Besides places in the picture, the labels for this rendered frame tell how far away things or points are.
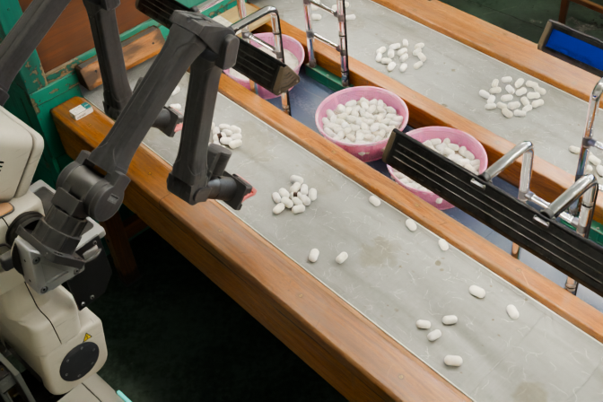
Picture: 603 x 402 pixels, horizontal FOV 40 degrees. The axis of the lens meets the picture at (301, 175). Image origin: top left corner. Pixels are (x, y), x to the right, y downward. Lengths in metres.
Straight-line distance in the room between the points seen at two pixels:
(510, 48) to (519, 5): 1.67
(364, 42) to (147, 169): 0.85
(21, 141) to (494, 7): 3.08
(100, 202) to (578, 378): 1.04
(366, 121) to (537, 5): 2.07
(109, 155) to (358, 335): 0.69
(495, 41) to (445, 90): 0.27
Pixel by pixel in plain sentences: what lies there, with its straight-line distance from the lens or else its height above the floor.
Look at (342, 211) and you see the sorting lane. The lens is 2.17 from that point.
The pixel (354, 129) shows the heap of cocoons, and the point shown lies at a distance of 2.41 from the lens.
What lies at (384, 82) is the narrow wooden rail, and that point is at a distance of 2.53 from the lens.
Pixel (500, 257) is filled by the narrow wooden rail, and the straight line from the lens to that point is 2.03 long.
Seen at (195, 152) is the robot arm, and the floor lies 1.13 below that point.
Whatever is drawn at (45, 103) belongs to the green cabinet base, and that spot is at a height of 0.79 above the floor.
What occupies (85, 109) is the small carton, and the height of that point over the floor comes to 0.78.
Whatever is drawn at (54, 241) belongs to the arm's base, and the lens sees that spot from 1.57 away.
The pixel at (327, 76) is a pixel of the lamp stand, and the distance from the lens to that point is 2.65.
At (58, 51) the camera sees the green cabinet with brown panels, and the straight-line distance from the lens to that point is 2.63.
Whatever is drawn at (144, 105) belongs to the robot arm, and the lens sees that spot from 1.58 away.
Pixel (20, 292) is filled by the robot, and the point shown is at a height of 0.97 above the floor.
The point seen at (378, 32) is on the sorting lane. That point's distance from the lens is 2.79.
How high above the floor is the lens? 2.28
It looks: 43 degrees down
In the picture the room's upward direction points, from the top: 7 degrees counter-clockwise
